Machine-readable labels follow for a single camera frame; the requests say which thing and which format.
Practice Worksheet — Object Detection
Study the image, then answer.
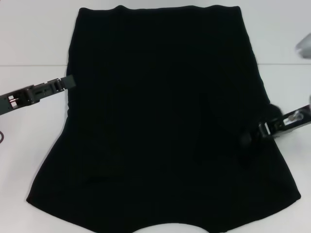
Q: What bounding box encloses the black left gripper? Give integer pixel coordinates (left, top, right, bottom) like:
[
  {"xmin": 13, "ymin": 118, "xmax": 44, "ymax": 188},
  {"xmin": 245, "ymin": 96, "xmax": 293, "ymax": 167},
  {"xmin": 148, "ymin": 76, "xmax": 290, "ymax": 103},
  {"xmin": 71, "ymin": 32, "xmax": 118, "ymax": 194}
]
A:
[{"xmin": 0, "ymin": 74, "xmax": 77, "ymax": 117}]

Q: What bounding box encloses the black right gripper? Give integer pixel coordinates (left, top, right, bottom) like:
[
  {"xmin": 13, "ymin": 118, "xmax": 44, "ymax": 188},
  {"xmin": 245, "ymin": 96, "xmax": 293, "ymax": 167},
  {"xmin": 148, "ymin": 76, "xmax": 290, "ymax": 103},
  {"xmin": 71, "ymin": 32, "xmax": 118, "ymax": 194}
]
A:
[{"xmin": 239, "ymin": 103, "xmax": 311, "ymax": 149}]

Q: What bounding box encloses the black shirt with FREE print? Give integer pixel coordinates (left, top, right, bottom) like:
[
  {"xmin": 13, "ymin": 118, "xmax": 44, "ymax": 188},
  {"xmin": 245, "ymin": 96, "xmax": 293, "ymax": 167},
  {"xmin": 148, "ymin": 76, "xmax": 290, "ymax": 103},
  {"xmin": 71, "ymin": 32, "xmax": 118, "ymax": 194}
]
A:
[{"xmin": 26, "ymin": 5, "xmax": 282, "ymax": 233}]

